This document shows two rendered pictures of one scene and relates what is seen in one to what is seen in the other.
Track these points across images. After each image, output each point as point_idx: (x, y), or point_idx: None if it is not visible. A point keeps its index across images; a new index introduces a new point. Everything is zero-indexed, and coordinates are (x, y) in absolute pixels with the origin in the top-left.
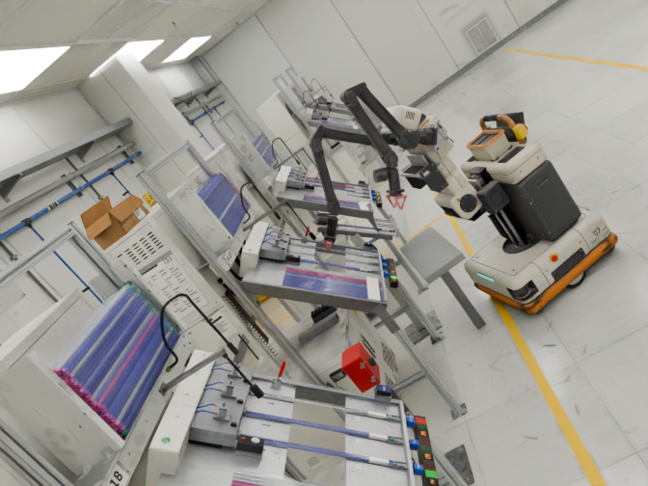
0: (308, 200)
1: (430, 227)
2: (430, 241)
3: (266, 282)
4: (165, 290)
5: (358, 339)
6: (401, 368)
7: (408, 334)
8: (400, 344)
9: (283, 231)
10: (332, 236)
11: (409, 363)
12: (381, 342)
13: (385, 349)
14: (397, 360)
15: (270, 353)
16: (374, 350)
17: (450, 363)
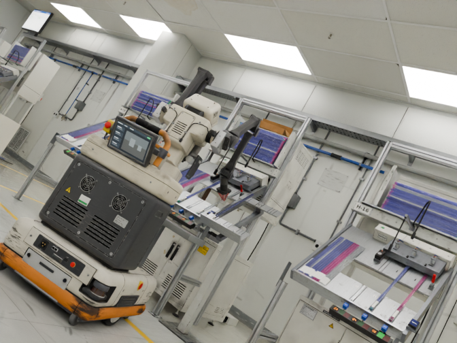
0: (339, 239)
1: (188, 233)
2: (169, 221)
3: (201, 166)
4: None
5: (173, 235)
6: (168, 312)
7: (192, 334)
8: (191, 332)
9: (247, 180)
10: (219, 188)
11: (165, 312)
12: (183, 284)
13: (179, 288)
14: (180, 321)
15: None
16: (172, 260)
17: None
